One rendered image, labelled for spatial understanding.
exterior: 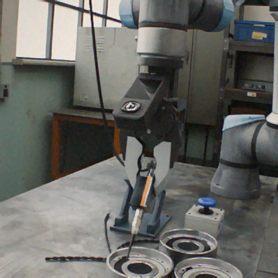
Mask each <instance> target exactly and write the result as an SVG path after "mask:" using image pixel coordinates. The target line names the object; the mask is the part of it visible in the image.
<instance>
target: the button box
mask: <svg viewBox="0 0 278 278"><path fill-rule="evenodd" d="M224 213H225V211H224V210H220V209H217V208H211V207H209V211H204V207H203V206H201V205H194V206H192V208H191V209H190V210H189V211H188V212H187V213H186V217H185V224H184V228H188V229H193V230H199V231H202V232H204V233H207V234H209V235H212V236H213V237H214V238H215V239H217V237H218V235H219V233H220V231H221V229H222V225H223V218H224Z"/></svg>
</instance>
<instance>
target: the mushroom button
mask: <svg viewBox="0 0 278 278"><path fill-rule="evenodd" d="M198 204H199V205H201V206H203V207H204V211H209V207H214V206H216V201H215V200H213V199H211V198H208V197H202V198H199V199H198Z"/></svg>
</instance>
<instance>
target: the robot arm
mask: <svg viewBox="0 0 278 278"><path fill-rule="evenodd" d="M236 6H269V13H270V15H271V16H273V18H274V20H275V34H274V36H275V44H274V50H275V53H274V81H273V82H274V91H273V101H272V109H273V110H272V113H271V114H270V115H268V116H267V117H266V121H265V116H263V115H229V116H227V117H226V118H225V120H224V125H223V129H222V132H223V133H222V145H221V151H220V162H219V165H218V168H217V170H216V173H215V175H214V177H213V179H212V182H211V187H210V191H211V192H213V193H214V194H216V195H219V196H220V197H224V198H225V197H227V198H230V199H238V200H254V199H257V198H259V197H260V196H261V182H260V178H259V172H258V169H259V162H260V163H264V164H270V165H273V166H277V167H278V0H121V1H120V4H119V16H120V20H121V21H122V23H123V25H124V26H126V28H128V29H131V30H138V35H136V36H135V41H136V42H137V53H138V54H139V55H140V56H138V57H137V65H138V66H148V73H139V74H138V76H137V77H136V79H135V80H134V82H133V83H132V85H131V86H130V88H129V90H128V91H127V92H126V93H125V95H124V96H123V98H122V99H121V101H120V102H119V104H118V106H117V107H116V108H115V109H114V110H113V112H112V114H113V118H114V124H115V127H116V128H118V129H120V135H119V140H120V147H121V151H122V158H123V160H124V165H125V169H126V172H127V175H128V178H129V180H130V183H131V185H132V187H133V189H134V187H135V183H136V179H137V176H138V175H140V171H141V169H142V162H143V158H144V153H145V148H146V144H145V143H144V141H143V135H144V134H151V135H156V137H157V140H161V139H162V137H163V135H164V140H163V142H162V143H160V144H159V145H157V146H155V148H153V156H155V159H156V169H155V171H154V174H155V177H156V179H155V182H154V184H153V192H154V196H155V197H158V196H159V195H160V193H161V192H162V191H163V189H164V188H165V187H166V184H167V183H168V180H169V178H170V176H171V173H172V171H173V168H174V162H175V160H176V158H177V156H178V153H179V150H180V149H181V146H182V133H181V132H183V131H184V124H185V117H186V104H187V100H184V99H178V98H177V87H178V80H179V69H183V64H184V61H183V60H182V58H185V57H186V48H187V45H186V42H187V30H188V29H191V30H203V31H204V32H221V31H222V30H224V29H225V28H227V27H228V26H229V25H230V24H231V20H232V18H233V14H234V8H233V7H236ZM182 110H183V111H184V115H183V114H182ZM178 111H181V113H180V120H179V121H178V119H177V112H178ZM182 117H183V121H182ZM181 123H182V124H181Z"/></svg>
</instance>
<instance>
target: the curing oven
mask: <svg viewBox="0 0 278 278"><path fill-rule="evenodd" d="M94 28H95V35H96V39H95V40H96V50H97V60H98V67H99V76H100V82H101V90H102V98H103V103H104V108H105V109H112V110H114V109H115V108H116V107H117V106H118V104H119V102H120V101H121V99H122V98H123V96H124V95H125V93H126V92H127V91H128V90H129V88H130V86H131V85H132V83H133V82H134V80H135V79H136V77H137V76H138V74H139V73H148V66H138V65H137V57H138V56H140V55H139V54H138V53H137V42H136V41H135V36H136V35H138V30H131V29H128V28H126V27H94ZM73 105H78V106H79V107H78V109H84V107H83V106H86V107H96V108H101V103H100V99H99V91H98V86H97V78H96V67H95V62H94V52H93V46H92V30H91V27H78V32H77V47H76V62H75V77H74V93H73Z"/></svg>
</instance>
